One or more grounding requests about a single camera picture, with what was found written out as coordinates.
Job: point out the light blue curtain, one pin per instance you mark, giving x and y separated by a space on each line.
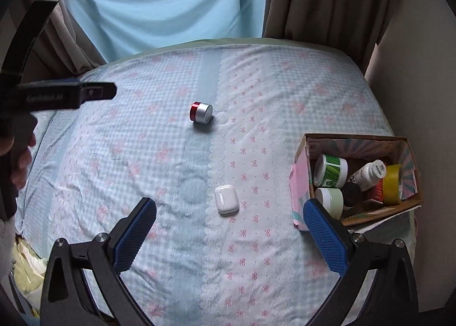
120 28

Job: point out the person's left hand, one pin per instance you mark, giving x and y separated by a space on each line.
19 173

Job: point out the checkered floral bed sheet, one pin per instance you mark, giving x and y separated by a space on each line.
92 165

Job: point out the beige curtain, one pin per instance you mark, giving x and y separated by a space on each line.
351 26

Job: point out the yellow tape roll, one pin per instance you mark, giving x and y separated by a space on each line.
392 185

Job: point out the white paper under box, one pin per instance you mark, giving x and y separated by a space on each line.
368 227

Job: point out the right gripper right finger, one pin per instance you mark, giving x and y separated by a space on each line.
392 297

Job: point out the white jar green label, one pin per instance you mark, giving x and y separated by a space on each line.
330 172

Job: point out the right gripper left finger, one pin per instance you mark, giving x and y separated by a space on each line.
83 286

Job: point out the pale green white jar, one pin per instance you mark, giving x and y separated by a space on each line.
332 201

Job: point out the white earbuds case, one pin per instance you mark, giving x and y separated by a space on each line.
226 199

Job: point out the green blanket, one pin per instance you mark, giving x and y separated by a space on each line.
29 271

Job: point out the red rectangular box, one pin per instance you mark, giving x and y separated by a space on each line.
375 194

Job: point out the red silver small jar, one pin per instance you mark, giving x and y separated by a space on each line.
201 112

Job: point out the white pill bottle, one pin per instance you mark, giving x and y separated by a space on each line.
368 176

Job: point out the open cardboard box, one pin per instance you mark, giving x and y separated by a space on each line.
357 150

